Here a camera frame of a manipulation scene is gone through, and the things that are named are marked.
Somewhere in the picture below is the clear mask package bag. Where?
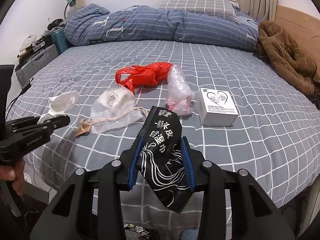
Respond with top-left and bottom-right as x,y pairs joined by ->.
89,85 -> 148,134

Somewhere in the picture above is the yellow white snack bag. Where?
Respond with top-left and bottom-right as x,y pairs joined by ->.
124,223 -> 145,233

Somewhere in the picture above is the brown fleece jacket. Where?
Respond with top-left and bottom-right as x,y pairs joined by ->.
254,21 -> 319,108

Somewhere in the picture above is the clear bubble wrap bag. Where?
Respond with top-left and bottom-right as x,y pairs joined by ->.
165,64 -> 195,116

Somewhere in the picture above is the grey checked bed sheet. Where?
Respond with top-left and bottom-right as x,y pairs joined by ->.
5,39 -> 320,221

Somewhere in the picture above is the teal desk lamp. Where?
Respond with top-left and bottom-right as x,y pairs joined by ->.
63,0 -> 76,19

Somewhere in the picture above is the red plastic bag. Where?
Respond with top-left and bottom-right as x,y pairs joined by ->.
115,62 -> 173,93

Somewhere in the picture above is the grey suitcase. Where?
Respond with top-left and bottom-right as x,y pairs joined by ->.
15,44 -> 59,87

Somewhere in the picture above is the black snack wrapper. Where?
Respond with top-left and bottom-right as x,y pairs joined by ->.
137,106 -> 192,213

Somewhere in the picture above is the person left hand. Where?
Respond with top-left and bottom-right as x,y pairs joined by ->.
0,158 -> 25,196

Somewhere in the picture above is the brown paper tag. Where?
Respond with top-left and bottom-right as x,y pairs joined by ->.
75,119 -> 93,137

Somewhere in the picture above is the white tissue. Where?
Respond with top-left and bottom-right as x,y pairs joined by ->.
38,90 -> 80,124

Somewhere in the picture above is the blue striped duvet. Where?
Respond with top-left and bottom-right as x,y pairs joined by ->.
64,3 -> 259,51

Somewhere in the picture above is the wooden headboard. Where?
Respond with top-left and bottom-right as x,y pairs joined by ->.
275,5 -> 320,64

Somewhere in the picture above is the grey checked pillow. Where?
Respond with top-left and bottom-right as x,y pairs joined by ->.
158,0 -> 239,22

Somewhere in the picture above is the teal plastic crate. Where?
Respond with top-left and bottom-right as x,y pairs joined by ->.
51,28 -> 73,55

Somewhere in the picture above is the white earphone box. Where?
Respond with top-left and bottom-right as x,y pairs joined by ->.
199,88 -> 239,127

